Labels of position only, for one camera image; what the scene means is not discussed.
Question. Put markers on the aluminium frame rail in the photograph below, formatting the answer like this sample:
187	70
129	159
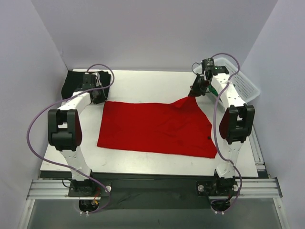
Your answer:
247	188

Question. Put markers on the green t shirt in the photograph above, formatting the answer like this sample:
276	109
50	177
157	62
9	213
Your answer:
211	89

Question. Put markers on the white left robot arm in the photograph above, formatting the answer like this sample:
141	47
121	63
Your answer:
80	89

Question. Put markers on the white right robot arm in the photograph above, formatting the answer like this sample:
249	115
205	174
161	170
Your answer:
232	117

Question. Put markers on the white plastic basket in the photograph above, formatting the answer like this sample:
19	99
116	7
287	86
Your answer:
245	88

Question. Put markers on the folded black t shirt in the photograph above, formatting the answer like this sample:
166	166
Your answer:
74	79

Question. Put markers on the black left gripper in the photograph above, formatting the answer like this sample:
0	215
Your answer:
96	94

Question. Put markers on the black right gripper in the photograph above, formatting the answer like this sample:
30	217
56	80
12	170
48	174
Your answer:
197	86

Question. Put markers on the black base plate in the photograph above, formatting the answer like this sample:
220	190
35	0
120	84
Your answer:
154	201

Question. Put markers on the red t shirt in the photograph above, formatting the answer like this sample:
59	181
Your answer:
179	128

